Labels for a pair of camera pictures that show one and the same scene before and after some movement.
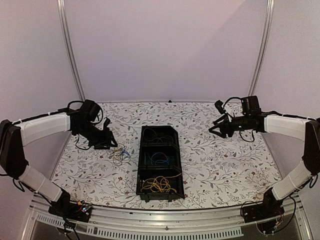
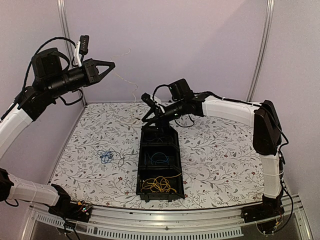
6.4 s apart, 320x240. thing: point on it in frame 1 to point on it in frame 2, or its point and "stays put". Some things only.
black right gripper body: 230,131 to 179,106
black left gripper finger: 101,147 to 102,75
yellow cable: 160,183 stays put
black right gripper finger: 220,119 to 152,110
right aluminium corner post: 262,49 stays put
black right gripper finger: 216,126 to 153,125
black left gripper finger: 113,143 to 99,63
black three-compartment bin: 159,175 stays put
